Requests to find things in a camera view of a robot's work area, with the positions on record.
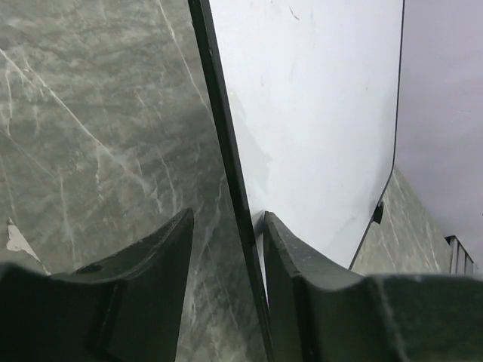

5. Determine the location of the aluminium rail frame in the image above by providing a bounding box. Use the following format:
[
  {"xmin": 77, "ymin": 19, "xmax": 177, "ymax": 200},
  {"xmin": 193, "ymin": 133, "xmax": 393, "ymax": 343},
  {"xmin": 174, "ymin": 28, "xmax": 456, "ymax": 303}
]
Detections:
[{"xmin": 445, "ymin": 235, "xmax": 475, "ymax": 275}]

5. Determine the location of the white whiteboard with black frame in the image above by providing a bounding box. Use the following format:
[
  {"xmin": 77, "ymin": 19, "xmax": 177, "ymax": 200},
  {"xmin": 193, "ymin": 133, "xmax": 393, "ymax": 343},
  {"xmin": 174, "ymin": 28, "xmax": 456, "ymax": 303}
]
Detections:
[{"xmin": 189, "ymin": 1, "xmax": 405, "ymax": 360}]

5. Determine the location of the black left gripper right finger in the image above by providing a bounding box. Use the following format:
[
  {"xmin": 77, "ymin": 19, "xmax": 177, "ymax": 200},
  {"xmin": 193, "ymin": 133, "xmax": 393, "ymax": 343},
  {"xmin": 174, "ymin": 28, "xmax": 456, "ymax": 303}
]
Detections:
[{"xmin": 263, "ymin": 213, "xmax": 482, "ymax": 361}]

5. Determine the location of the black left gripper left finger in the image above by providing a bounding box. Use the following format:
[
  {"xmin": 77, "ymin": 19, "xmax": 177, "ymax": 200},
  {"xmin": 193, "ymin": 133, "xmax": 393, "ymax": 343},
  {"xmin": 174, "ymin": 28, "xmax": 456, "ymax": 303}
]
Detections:
[{"xmin": 1, "ymin": 208, "xmax": 194, "ymax": 361}]

